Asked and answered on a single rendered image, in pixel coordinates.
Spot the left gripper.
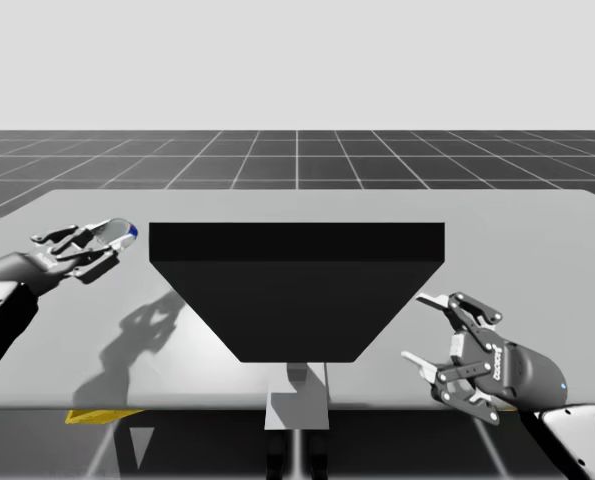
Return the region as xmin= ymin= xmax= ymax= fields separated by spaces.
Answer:
xmin=0 ymin=218 xmax=124 ymax=297

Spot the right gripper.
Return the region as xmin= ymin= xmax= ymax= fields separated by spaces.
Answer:
xmin=400 ymin=291 xmax=569 ymax=427

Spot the white red and blue can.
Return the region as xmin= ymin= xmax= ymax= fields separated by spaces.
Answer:
xmin=93 ymin=217 xmax=141 ymax=254

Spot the black screen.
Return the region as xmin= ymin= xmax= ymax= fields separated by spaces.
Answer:
xmin=148 ymin=222 xmax=446 ymax=364

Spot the grey stand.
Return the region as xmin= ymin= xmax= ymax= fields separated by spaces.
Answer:
xmin=264 ymin=362 xmax=331 ymax=432

